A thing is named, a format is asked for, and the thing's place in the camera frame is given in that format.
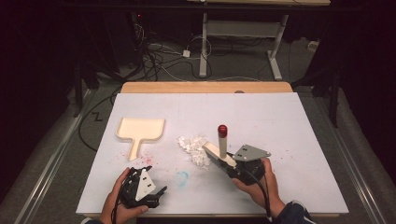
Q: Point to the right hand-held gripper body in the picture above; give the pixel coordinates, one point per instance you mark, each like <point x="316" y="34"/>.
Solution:
<point x="249" y="154"/>

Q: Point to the person's left hand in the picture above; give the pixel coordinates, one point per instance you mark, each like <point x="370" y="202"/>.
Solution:
<point x="112" y="205"/>

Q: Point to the white metal desk frame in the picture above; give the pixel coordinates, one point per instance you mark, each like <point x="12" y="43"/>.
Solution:
<point x="243" y="29"/>

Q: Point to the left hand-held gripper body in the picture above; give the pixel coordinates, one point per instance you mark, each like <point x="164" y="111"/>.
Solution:
<point x="144" y="186"/>

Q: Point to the white power adapter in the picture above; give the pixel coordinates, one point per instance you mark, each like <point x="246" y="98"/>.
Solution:
<point x="186" y="53"/>

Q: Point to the pile of white paper scraps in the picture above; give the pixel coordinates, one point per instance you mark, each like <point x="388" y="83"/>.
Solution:
<point x="194" y="149"/>

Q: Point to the cream plastic dustpan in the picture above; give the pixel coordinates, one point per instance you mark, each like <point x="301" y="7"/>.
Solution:
<point x="141" y="130"/>

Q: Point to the cream brush with grey bristles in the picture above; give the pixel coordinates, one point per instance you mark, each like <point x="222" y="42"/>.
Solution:
<point x="222" y="146"/>

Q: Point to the black power strip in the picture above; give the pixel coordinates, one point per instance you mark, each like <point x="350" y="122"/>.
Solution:
<point x="138" y="31"/>

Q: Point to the black stand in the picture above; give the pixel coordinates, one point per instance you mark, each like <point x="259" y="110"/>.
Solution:
<point x="79" y="90"/>
<point x="333" y="99"/>

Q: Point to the aluminium floor rail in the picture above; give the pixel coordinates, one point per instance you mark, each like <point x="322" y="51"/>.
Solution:
<point x="53" y="161"/>
<point x="351" y="161"/>

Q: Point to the person's right hand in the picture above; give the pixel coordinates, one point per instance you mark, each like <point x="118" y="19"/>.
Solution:
<point x="269" y="186"/>

